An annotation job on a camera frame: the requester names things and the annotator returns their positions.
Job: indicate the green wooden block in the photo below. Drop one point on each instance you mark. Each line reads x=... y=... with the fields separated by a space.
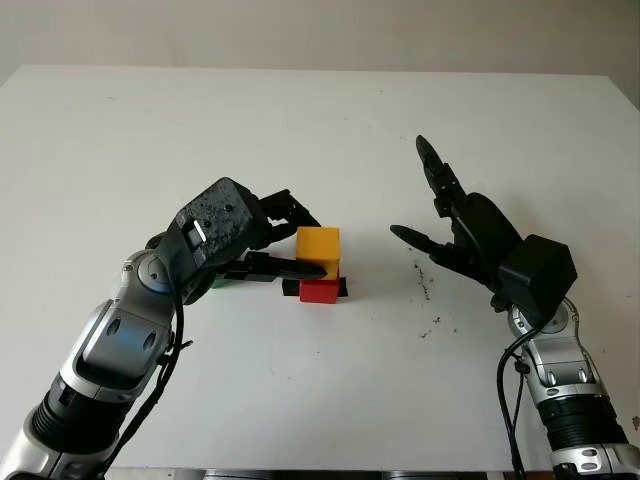
x=220 y=284

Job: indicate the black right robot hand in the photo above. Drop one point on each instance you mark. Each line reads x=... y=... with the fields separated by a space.
x=485 y=230

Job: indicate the black tape strip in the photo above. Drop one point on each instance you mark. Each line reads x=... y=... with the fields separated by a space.
x=290 y=289

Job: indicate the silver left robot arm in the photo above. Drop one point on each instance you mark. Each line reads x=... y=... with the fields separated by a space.
x=115 y=340

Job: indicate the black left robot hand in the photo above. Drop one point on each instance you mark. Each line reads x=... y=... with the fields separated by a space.
x=285 y=270

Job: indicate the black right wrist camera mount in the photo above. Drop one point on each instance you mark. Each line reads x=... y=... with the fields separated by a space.
x=540 y=280

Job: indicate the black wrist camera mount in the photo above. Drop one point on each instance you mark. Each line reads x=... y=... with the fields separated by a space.
x=220 y=215
x=540 y=280

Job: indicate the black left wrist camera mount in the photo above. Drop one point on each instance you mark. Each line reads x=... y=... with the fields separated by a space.
x=220 y=215

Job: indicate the yellow wooden block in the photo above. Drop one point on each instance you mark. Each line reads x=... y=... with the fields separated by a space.
x=320 y=245

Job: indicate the red wooden block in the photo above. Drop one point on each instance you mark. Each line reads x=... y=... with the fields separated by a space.
x=320 y=292

